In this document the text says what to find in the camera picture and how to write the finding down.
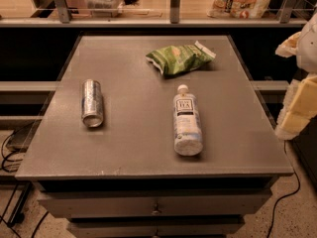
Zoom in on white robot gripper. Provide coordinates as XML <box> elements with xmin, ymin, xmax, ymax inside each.
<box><xmin>275</xmin><ymin>14</ymin><xmax>317</xmax><ymax>140</ymax></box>

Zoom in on clear blue plastic water bottle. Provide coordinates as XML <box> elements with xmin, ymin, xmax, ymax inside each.
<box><xmin>173</xmin><ymin>84</ymin><xmax>203</xmax><ymax>157</ymax></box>

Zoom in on colourful printed bag on shelf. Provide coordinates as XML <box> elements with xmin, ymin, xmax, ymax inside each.
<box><xmin>207</xmin><ymin>0</ymin><xmax>270</xmax><ymax>19</ymax></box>

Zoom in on green snack bag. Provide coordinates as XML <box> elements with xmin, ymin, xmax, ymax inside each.
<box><xmin>146</xmin><ymin>41</ymin><xmax>216</xmax><ymax>76</ymax></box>

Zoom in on grey table drawer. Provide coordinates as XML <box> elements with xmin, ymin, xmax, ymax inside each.
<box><xmin>38</xmin><ymin>189</ymin><xmax>271</xmax><ymax>219</ymax></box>
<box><xmin>67</xmin><ymin>218</ymin><xmax>245</xmax><ymax>238</ymax></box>

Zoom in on clear plastic container on shelf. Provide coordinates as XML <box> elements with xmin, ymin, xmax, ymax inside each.
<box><xmin>84</xmin><ymin>0</ymin><xmax>124</xmax><ymax>18</ymax></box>

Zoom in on silver aluminium can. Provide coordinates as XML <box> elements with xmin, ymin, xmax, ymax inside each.
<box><xmin>81</xmin><ymin>79</ymin><xmax>103</xmax><ymax>128</ymax></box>

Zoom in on lower grey table drawer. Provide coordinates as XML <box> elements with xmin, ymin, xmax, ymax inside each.
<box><xmin>67</xmin><ymin>218</ymin><xmax>245</xmax><ymax>238</ymax></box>

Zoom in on black cable on right floor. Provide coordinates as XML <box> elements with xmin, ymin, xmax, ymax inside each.
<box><xmin>265</xmin><ymin>139</ymin><xmax>302</xmax><ymax>238</ymax></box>

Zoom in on grey metal shelf frame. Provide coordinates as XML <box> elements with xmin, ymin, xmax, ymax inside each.
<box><xmin>0</xmin><ymin>0</ymin><xmax>316</xmax><ymax>28</ymax></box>

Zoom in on black cables on left floor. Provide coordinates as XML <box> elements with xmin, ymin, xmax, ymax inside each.
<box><xmin>0</xmin><ymin>122</ymin><xmax>51</xmax><ymax>238</ymax></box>

